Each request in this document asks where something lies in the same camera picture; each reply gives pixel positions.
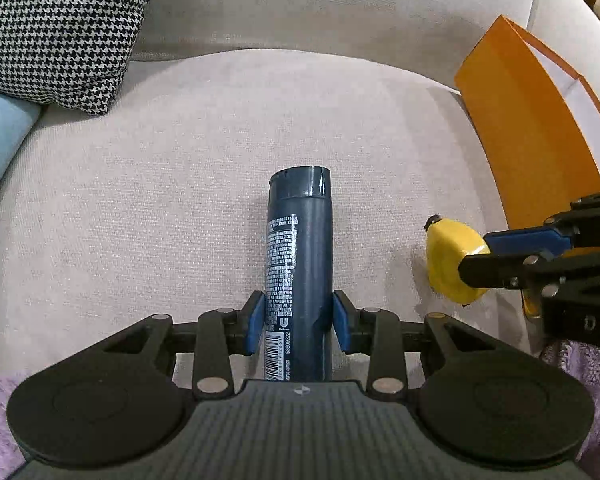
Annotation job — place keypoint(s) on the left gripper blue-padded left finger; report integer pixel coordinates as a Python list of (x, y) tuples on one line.
[(222, 333)]

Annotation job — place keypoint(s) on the yellow tape measure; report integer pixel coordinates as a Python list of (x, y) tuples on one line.
[(448, 242)]

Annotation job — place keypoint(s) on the beige fabric sofa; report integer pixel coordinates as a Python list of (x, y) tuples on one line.
[(160, 205)]

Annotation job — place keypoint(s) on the dark blue spray can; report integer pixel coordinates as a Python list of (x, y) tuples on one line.
[(298, 276)]

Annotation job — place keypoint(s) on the orange cardboard box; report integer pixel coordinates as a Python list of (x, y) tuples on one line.
[(538, 121)]

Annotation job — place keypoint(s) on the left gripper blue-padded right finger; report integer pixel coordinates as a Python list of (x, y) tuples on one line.
[(377, 334)]

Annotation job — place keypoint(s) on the houndstooth black white cushion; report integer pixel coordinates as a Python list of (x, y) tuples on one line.
[(71, 53)]

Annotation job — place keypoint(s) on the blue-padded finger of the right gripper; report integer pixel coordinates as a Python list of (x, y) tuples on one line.
[(515, 271), (528, 241)]

